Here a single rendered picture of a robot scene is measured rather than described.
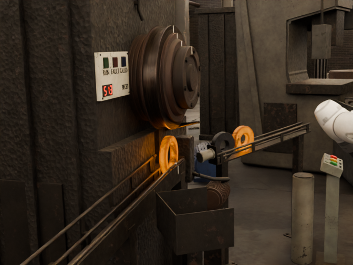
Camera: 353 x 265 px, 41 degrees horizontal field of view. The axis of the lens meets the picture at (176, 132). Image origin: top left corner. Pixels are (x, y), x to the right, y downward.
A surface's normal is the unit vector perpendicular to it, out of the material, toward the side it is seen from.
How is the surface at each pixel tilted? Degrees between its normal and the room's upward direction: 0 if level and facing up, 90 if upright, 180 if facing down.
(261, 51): 90
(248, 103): 90
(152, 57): 64
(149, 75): 84
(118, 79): 90
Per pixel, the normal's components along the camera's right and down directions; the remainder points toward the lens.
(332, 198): -0.32, 0.18
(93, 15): 0.95, 0.04
